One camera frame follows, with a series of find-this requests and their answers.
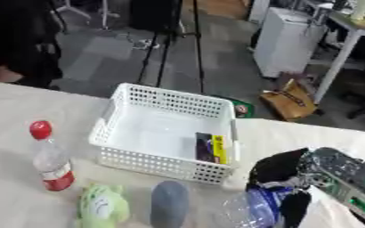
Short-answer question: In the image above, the white perforated plastic basket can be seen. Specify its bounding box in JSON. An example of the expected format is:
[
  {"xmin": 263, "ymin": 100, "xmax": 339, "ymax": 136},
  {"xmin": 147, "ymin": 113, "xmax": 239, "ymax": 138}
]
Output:
[{"xmin": 87, "ymin": 82, "xmax": 242, "ymax": 185}]

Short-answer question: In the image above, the grey oval object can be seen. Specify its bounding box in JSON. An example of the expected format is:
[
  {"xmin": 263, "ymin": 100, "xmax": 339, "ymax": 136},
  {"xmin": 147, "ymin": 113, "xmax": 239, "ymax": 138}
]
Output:
[{"xmin": 148, "ymin": 180, "xmax": 191, "ymax": 228}]

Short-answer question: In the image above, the green plush toy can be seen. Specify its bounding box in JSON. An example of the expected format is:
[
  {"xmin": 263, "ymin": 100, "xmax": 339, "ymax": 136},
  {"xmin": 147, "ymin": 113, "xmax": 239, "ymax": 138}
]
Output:
[{"xmin": 75, "ymin": 183, "xmax": 132, "ymax": 228}]

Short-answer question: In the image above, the black tripod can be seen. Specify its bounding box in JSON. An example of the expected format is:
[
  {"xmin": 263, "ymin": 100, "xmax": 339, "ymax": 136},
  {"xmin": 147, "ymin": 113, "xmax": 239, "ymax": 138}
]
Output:
[{"xmin": 135, "ymin": 0, "xmax": 207, "ymax": 94}]

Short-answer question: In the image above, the brown paper bag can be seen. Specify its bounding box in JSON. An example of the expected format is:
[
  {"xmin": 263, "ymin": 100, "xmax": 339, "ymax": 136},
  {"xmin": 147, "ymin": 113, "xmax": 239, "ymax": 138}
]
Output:
[{"xmin": 258, "ymin": 77, "xmax": 320, "ymax": 122}]

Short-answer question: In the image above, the white cabinet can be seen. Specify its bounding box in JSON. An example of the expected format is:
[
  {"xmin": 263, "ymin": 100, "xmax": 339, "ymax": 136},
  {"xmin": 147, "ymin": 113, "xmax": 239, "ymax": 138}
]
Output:
[{"xmin": 251, "ymin": 6, "xmax": 328, "ymax": 78}]

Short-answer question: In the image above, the clear bottle with red cap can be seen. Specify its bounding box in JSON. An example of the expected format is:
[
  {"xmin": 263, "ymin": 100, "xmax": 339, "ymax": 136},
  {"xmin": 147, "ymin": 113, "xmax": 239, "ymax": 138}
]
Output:
[{"xmin": 28, "ymin": 119, "xmax": 77, "ymax": 192}]

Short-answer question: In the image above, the black and yellow small box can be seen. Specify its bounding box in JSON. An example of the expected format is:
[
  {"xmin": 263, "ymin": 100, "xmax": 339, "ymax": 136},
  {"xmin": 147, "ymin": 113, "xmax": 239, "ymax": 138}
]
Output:
[{"xmin": 193, "ymin": 132, "xmax": 230, "ymax": 165}]

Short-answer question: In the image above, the white desk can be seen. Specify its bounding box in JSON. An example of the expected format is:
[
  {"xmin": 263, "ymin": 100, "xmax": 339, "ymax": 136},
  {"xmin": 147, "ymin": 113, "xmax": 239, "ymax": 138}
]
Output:
[{"xmin": 312, "ymin": 11, "xmax": 365, "ymax": 105}]

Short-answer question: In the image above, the green package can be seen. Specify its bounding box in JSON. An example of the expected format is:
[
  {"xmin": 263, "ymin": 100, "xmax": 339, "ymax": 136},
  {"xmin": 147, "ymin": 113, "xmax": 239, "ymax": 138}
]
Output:
[{"xmin": 210, "ymin": 94, "xmax": 256, "ymax": 119}]

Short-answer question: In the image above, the clear plastic bottle blue label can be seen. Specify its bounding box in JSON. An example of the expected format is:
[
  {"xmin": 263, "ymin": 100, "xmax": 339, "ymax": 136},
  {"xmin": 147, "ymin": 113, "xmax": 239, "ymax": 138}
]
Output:
[{"xmin": 212, "ymin": 186, "xmax": 282, "ymax": 228}]

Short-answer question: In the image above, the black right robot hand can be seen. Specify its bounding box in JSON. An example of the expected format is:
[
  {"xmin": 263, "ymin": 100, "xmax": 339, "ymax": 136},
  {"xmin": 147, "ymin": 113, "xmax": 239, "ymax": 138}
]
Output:
[{"xmin": 247, "ymin": 147, "xmax": 313, "ymax": 228}]

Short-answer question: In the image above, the person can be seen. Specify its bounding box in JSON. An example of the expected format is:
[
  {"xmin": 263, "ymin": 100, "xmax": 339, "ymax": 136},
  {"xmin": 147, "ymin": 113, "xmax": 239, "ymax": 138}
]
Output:
[{"xmin": 0, "ymin": 0, "xmax": 66, "ymax": 89}]

